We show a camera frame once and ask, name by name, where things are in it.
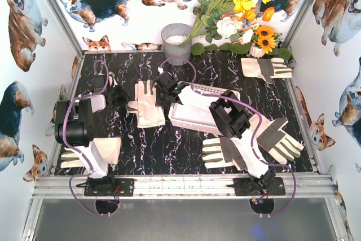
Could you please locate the white plastic storage basket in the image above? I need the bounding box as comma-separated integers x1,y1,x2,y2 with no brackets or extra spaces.
169,82,249,138

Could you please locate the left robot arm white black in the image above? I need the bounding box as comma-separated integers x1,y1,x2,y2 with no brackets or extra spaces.
54,72,129,179

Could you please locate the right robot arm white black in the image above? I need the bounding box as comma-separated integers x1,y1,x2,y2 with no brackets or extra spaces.
155,72,275,185

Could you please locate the grey metal bucket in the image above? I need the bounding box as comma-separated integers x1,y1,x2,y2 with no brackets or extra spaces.
161,23,192,66

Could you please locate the artificial flower bouquet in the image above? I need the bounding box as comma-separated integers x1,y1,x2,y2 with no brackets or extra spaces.
187,0,292,55

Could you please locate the right edge work glove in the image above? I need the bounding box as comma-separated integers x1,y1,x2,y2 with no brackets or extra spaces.
255,115,303,165

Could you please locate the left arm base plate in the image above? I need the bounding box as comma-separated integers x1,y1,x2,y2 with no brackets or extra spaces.
76,177,135,197

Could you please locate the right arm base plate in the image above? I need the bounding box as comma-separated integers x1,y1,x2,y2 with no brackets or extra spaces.
226,177,286,196

